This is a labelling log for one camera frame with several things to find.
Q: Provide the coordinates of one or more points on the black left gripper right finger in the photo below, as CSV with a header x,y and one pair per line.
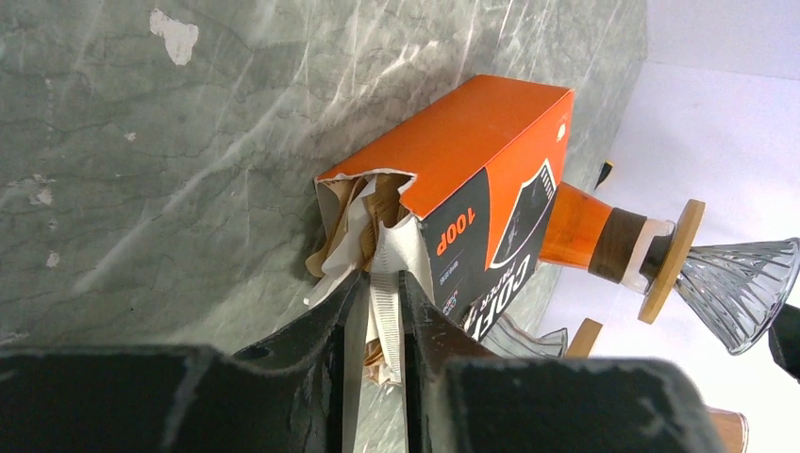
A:
x,y
461,397

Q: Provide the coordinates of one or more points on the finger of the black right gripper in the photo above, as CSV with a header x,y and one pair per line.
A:
x,y
783,340

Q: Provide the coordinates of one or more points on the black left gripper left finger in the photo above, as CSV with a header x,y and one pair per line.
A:
x,y
296,390

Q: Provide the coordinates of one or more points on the clear pink glass dripper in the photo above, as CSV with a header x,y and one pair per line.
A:
x,y
508,340

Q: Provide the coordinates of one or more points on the wooden dripper ring holder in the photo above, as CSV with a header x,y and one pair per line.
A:
x,y
584,340

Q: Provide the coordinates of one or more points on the white paper coffee filter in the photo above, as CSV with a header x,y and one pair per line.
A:
x,y
398,248

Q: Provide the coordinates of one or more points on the grey glass pitcher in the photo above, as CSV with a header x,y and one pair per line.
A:
x,y
732,428

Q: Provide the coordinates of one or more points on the orange coffee filter box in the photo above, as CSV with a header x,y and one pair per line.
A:
x,y
479,168

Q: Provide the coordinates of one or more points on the orange glass with wooden band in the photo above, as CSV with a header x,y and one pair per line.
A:
x,y
586,233

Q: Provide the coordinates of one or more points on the yellow black tool handle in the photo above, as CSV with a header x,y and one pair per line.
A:
x,y
605,171

